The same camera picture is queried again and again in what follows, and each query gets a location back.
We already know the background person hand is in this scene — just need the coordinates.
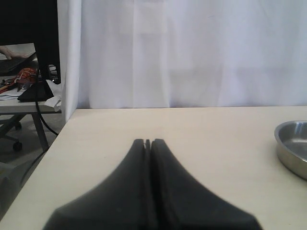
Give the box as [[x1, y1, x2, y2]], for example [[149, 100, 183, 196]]
[[0, 46, 26, 60]]

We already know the office chair base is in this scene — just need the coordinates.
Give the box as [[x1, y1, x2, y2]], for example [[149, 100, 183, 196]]
[[0, 115, 25, 152]]

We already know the stainless steel round bowl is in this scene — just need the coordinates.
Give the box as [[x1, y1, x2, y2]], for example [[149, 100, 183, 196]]
[[274, 121, 307, 180]]

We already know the grey side desk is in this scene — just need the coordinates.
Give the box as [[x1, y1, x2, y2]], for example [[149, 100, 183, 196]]
[[0, 99, 48, 150]]

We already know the white backdrop curtain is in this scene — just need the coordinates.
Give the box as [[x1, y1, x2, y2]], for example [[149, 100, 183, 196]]
[[58, 0, 307, 120]]

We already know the black laptop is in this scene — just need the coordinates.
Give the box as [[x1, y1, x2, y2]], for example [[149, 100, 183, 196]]
[[0, 52, 36, 76]]

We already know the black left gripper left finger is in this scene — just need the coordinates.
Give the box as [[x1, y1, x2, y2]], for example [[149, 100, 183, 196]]
[[44, 139, 151, 230]]

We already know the black monitor stand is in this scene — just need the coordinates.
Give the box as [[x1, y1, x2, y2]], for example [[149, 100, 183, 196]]
[[18, 0, 61, 102]]

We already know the red orange bundled object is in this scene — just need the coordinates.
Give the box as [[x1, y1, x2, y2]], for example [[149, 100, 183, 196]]
[[14, 68, 36, 84]]

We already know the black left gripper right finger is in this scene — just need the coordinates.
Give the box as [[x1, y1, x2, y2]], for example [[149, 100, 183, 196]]
[[150, 139, 261, 230]]

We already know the black hanging cable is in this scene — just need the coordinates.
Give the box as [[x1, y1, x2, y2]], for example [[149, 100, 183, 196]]
[[20, 67, 59, 185]]

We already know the crumpled white paper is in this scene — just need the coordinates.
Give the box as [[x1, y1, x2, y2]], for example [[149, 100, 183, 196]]
[[45, 80, 62, 112]]

